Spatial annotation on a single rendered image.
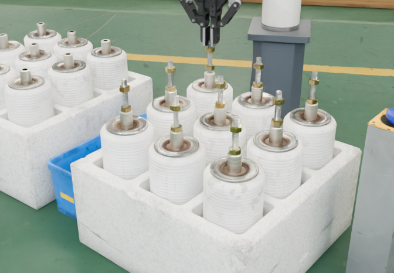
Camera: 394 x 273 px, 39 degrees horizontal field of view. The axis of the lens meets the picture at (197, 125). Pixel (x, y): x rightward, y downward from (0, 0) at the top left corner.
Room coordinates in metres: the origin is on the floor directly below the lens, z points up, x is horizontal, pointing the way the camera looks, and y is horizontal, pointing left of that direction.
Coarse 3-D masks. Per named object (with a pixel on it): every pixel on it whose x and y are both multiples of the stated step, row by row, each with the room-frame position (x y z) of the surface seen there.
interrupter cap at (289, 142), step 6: (258, 132) 0.85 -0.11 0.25; (264, 132) 0.85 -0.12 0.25; (288, 132) 0.85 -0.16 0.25; (258, 138) 0.83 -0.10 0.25; (264, 138) 0.83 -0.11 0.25; (288, 138) 0.83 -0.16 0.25; (294, 138) 0.83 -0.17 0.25; (258, 144) 0.81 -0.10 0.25; (264, 144) 0.81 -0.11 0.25; (270, 144) 0.82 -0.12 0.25; (282, 144) 0.82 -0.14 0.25; (288, 144) 0.81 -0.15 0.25; (294, 144) 0.81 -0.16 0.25; (264, 150) 0.80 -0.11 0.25; (270, 150) 0.79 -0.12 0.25; (276, 150) 0.79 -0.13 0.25; (282, 150) 0.79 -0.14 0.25; (288, 150) 0.79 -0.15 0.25
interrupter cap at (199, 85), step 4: (196, 80) 1.09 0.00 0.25; (200, 80) 1.09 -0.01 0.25; (204, 80) 1.09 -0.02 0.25; (216, 80) 1.09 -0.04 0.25; (224, 80) 1.09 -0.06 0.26; (192, 84) 1.07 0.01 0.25; (196, 84) 1.07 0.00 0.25; (200, 84) 1.07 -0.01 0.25; (204, 84) 1.08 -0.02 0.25; (196, 88) 1.04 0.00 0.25; (200, 88) 1.05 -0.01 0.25; (204, 88) 1.05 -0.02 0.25; (208, 88) 1.05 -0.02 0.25; (212, 88) 1.05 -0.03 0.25; (216, 88) 1.05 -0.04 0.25; (224, 88) 1.04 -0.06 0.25; (204, 92) 1.03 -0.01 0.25; (208, 92) 1.03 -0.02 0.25; (212, 92) 1.03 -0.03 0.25; (216, 92) 1.03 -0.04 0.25
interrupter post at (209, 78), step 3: (207, 72) 1.07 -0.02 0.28; (213, 72) 1.07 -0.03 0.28; (207, 75) 1.06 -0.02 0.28; (210, 75) 1.06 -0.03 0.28; (213, 75) 1.06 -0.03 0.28; (207, 78) 1.06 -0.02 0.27; (210, 78) 1.06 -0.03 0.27; (213, 78) 1.06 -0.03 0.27; (207, 81) 1.06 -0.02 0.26; (210, 81) 1.06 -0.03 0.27; (213, 81) 1.06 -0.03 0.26; (207, 84) 1.06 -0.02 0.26; (210, 84) 1.06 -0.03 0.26; (213, 84) 1.06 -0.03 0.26; (207, 87) 1.06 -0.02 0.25; (210, 87) 1.06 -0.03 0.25
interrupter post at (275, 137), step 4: (272, 128) 0.82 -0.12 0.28; (276, 128) 0.82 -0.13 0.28; (280, 128) 0.82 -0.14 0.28; (272, 132) 0.82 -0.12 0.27; (276, 132) 0.82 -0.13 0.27; (280, 132) 0.82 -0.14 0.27; (272, 136) 0.82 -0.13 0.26; (276, 136) 0.82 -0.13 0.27; (280, 136) 0.82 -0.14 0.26; (272, 140) 0.82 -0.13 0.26; (276, 140) 0.82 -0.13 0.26; (280, 140) 0.82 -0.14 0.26; (276, 144) 0.82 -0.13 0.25
